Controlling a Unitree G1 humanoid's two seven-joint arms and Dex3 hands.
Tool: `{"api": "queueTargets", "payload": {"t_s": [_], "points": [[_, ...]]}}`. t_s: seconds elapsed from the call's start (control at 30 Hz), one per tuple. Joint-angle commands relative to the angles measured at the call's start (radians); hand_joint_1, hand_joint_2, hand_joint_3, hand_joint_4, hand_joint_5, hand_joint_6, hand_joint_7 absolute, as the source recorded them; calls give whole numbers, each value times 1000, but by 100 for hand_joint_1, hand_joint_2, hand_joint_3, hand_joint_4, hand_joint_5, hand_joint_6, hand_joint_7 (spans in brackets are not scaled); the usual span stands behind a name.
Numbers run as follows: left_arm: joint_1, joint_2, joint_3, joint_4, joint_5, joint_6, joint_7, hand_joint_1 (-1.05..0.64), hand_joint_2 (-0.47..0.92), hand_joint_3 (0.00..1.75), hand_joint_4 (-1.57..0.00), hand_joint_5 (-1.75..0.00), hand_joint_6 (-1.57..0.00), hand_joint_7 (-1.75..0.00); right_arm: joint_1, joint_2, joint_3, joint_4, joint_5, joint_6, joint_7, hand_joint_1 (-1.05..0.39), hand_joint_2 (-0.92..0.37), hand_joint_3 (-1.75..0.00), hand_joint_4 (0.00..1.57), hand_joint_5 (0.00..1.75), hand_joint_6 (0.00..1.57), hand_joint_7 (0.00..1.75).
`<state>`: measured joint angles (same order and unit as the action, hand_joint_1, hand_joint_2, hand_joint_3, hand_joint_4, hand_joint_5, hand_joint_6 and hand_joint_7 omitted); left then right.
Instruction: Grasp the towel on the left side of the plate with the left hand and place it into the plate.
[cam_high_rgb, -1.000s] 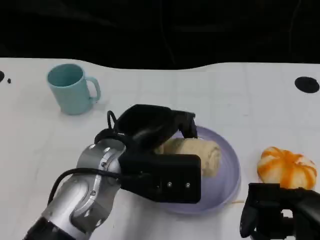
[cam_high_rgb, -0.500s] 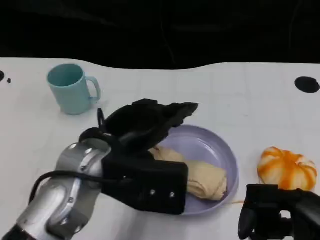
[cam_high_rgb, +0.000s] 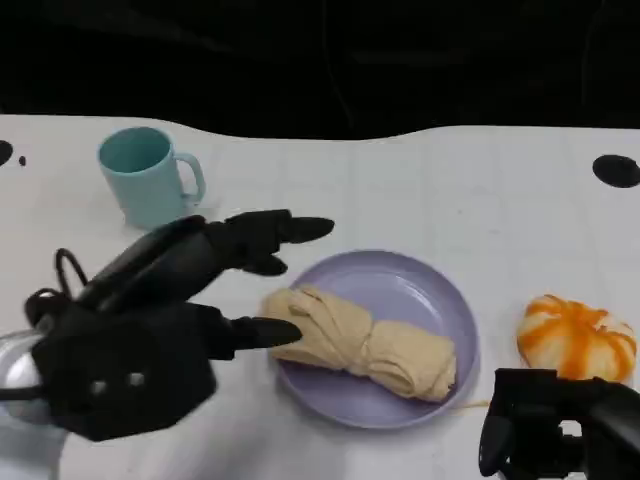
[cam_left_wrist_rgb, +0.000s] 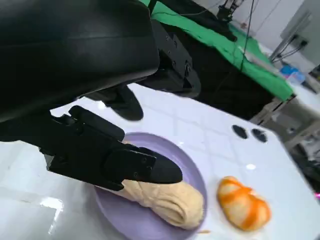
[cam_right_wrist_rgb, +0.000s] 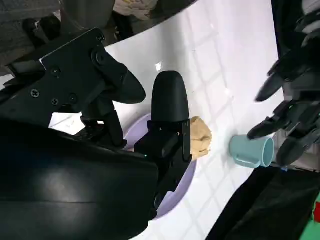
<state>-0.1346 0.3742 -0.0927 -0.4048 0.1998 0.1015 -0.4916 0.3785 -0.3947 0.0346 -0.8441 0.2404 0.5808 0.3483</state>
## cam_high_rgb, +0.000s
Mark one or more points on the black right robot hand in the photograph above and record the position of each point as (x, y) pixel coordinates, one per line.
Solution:
(545, 420)

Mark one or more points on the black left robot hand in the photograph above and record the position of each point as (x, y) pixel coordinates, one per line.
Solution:
(165, 260)

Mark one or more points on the beige towel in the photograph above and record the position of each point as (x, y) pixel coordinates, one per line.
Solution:
(360, 340)

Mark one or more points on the pale green mug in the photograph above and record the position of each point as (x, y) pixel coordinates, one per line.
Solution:
(145, 185)

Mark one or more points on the orange and white bread roll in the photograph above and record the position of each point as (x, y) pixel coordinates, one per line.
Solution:
(575, 335)

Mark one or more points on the black table grommet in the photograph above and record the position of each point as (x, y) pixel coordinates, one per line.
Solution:
(617, 171)
(4, 154)

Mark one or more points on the lilac plate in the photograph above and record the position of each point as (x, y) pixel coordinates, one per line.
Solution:
(400, 290)

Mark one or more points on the black backdrop cloth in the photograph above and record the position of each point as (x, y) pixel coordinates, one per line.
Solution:
(300, 60)

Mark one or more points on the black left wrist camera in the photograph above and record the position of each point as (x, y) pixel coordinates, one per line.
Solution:
(120, 380)

